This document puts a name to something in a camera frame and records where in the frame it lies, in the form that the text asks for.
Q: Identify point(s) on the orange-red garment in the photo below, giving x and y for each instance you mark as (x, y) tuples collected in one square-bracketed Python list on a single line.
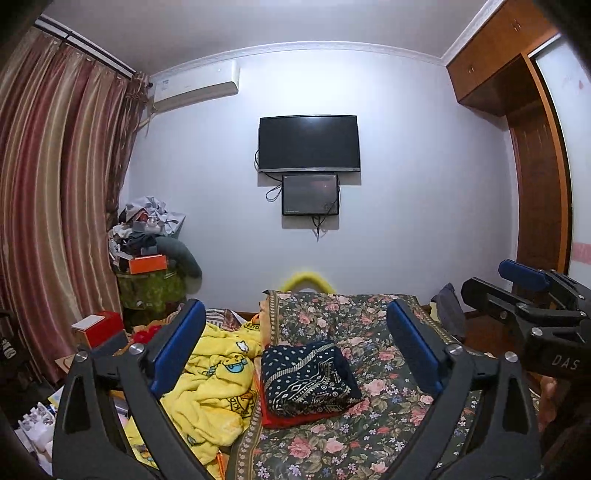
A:
[(286, 419)]

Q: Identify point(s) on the grey backpack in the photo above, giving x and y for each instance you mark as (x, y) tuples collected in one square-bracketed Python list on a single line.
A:
[(452, 309)]

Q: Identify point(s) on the striped curtain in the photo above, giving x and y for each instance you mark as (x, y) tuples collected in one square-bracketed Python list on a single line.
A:
[(55, 194)]

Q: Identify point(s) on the wooden overhead cabinet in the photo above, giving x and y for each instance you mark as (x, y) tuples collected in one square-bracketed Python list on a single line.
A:
[(494, 60)]

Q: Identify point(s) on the navy patterned hooded jacket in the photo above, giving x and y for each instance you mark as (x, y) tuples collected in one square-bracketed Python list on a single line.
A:
[(304, 374)]

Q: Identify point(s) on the wooden door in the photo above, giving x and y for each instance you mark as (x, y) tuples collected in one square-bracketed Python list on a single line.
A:
[(540, 194)]

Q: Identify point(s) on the large wall television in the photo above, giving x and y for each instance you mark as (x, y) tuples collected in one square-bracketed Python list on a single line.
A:
[(309, 143)]

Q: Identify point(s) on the pile of clutter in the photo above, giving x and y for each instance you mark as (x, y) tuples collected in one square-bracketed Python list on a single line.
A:
[(143, 221)]

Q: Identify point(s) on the yellow cartoon fleece garment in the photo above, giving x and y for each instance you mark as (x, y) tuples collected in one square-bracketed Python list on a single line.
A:
[(207, 401)]

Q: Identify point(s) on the yellow foam tube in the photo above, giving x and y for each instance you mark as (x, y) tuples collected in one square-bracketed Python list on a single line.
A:
[(307, 278)]

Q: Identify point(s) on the red and white box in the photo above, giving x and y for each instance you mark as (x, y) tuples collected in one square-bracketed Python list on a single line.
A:
[(99, 327)]

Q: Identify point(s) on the white air conditioner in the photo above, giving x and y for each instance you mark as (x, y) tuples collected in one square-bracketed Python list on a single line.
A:
[(194, 87)]

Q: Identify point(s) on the green cloth covered cabinet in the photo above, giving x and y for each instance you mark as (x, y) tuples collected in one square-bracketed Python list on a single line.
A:
[(147, 293)]

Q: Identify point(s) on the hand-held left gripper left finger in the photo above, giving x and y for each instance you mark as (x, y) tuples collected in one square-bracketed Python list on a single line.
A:
[(180, 350)]

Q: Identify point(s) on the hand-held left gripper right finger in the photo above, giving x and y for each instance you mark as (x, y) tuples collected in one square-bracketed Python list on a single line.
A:
[(413, 350)]

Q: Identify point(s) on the small wall monitor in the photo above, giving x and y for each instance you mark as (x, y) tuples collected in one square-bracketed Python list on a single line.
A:
[(310, 194)]

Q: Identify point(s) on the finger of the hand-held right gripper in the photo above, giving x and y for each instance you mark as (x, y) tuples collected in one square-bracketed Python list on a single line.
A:
[(521, 273), (489, 300)]

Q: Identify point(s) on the floral blanket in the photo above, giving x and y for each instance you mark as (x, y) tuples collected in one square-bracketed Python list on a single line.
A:
[(360, 314)]

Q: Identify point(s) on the white wardrobe sliding door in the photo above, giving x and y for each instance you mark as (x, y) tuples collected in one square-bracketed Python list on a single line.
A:
[(575, 138)]

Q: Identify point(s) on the grey pillow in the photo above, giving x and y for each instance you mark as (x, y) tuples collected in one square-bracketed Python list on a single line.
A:
[(182, 256)]

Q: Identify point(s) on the yellow pouch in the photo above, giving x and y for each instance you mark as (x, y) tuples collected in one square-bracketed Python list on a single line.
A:
[(435, 313)]

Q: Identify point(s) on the curtain rail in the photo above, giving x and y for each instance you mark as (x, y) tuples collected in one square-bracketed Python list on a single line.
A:
[(87, 44)]

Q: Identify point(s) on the dark red cloth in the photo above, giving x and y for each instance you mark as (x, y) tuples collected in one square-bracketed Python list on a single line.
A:
[(143, 334)]

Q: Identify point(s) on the orange box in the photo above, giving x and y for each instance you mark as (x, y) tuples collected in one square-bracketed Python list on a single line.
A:
[(147, 264)]

